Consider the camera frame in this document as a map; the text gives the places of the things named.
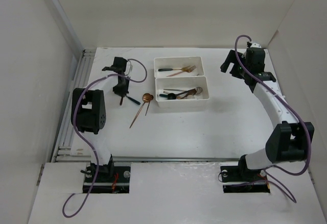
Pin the white bin far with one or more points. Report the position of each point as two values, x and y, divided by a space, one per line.
178 62

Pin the white bin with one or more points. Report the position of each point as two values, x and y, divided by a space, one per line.
178 62
181 83

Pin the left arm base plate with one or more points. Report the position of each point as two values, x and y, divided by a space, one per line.
116 182

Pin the black spoon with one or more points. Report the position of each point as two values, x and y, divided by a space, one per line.
181 93

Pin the aluminium rail left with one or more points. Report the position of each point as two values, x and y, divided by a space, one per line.
60 151

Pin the white bin near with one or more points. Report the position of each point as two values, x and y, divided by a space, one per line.
181 83

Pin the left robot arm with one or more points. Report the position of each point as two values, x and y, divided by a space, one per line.
88 114

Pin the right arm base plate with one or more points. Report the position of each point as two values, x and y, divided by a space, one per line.
249 181

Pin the copper spoon round bowl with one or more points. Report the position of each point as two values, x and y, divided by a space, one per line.
146 98

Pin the rose gold fork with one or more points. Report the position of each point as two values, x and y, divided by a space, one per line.
189 70

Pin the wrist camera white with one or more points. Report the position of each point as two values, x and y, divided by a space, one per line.
251 44
129 67

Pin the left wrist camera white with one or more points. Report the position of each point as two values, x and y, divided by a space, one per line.
129 67

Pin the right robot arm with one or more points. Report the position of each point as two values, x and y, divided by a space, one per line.
290 140

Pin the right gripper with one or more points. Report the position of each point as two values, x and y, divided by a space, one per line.
229 59

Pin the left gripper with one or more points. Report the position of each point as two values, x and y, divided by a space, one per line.
122 92

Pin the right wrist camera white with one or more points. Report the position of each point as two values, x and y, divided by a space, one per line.
251 44

